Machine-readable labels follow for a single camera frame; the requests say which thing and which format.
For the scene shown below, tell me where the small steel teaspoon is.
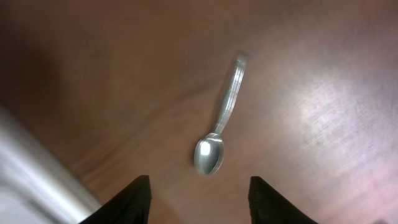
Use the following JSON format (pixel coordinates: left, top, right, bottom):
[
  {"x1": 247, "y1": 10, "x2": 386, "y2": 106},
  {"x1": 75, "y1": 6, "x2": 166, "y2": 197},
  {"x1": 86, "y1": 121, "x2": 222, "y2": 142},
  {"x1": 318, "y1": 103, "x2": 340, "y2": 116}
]
[{"x1": 193, "y1": 53, "x2": 248, "y2": 176}]

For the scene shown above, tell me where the white plastic cutlery tray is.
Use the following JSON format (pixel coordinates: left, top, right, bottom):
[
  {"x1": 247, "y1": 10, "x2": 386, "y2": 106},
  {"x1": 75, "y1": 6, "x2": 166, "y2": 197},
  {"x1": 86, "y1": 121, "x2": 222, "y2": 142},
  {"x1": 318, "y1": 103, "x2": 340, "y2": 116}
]
[{"x1": 1, "y1": 108, "x2": 101, "y2": 223}]

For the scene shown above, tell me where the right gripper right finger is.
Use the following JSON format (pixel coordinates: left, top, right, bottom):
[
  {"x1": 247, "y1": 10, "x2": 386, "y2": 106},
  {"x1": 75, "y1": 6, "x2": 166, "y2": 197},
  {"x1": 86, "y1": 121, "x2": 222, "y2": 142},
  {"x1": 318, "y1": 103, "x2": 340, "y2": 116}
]
[{"x1": 248, "y1": 176, "x2": 317, "y2": 224}]

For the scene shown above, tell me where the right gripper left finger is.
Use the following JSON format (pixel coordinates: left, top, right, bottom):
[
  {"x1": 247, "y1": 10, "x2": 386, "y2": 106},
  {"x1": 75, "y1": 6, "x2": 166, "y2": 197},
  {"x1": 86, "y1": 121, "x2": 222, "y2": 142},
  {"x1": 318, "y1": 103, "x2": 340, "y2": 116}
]
[{"x1": 80, "y1": 175, "x2": 152, "y2": 224}]

